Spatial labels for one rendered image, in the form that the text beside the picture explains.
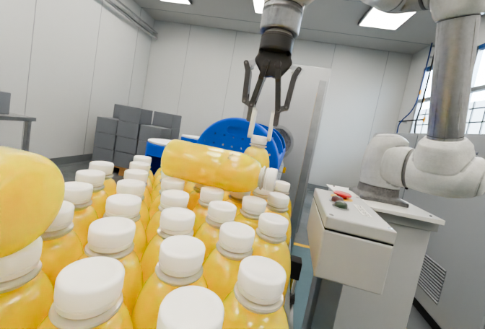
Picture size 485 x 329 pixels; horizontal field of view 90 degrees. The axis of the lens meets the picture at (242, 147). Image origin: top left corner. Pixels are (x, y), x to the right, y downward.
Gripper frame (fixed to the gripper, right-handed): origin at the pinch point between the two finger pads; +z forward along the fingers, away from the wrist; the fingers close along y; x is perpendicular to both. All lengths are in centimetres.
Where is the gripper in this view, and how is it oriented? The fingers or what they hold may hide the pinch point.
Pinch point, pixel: (261, 125)
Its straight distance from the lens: 57.1
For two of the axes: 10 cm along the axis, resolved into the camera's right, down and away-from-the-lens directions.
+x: -2.1, 0.5, -9.8
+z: -1.8, 9.8, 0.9
